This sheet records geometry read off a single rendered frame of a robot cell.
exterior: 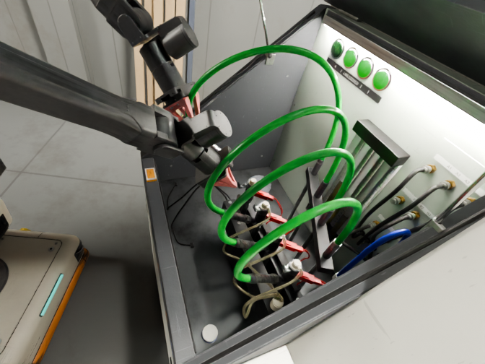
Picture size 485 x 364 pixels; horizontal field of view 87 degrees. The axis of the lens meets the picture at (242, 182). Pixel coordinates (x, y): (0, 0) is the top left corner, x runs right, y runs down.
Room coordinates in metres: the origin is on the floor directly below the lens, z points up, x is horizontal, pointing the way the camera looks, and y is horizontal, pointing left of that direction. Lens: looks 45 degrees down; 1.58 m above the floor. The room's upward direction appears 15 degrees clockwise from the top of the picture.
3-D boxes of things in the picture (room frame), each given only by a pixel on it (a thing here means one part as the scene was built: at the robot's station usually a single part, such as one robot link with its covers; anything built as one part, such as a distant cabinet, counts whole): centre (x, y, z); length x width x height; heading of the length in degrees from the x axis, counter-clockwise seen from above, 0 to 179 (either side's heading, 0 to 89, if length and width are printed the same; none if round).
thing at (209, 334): (0.18, -0.02, 0.84); 0.04 x 0.04 x 0.01
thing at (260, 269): (0.38, -0.09, 0.91); 0.34 x 0.10 x 0.15; 32
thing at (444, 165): (0.42, -0.38, 1.20); 0.13 x 0.03 x 0.31; 32
